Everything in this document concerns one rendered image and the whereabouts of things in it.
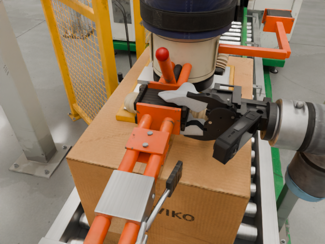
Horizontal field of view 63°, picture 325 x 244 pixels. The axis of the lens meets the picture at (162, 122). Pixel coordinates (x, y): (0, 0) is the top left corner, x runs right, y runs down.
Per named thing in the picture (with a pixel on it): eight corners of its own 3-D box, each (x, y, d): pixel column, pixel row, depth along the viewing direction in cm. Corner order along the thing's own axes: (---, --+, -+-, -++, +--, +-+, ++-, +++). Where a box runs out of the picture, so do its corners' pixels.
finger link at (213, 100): (182, 103, 50) (225, 119, 50) (180, 109, 49) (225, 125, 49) (190, 83, 47) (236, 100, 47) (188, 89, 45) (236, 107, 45)
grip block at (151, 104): (145, 103, 58) (144, 79, 54) (190, 109, 56) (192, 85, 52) (133, 128, 52) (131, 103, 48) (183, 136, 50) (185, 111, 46)
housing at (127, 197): (115, 187, 41) (111, 168, 38) (157, 195, 40) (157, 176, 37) (96, 229, 36) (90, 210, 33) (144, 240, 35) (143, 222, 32)
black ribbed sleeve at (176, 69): (174, 70, 65) (174, 63, 63) (182, 71, 64) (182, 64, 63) (168, 85, 60) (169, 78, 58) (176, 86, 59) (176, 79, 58)
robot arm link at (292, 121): (293, 160, 48) (313, 120, 41) (264, 156, 49) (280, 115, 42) (288, 128, 54) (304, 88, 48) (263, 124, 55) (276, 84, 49)
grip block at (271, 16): (261, 22, 94) (264, 7, 91) (287, 24, 92) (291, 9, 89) (262, 31, 88) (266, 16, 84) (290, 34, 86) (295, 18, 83)
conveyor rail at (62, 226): (180, 27, 265) (181, 7, 253) (185, 27, 264) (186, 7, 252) (58, 265, 93) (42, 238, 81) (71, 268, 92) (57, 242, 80)
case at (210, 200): (150, 124, 129) (147, 45, 103) (234, 139, 121) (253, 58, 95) (94, 242, 85) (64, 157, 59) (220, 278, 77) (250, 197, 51)
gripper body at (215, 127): (206, 111, 57) (265, 120, 55) (201, 138, 51) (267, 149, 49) (211, 80, 52) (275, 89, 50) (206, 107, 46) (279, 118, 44)
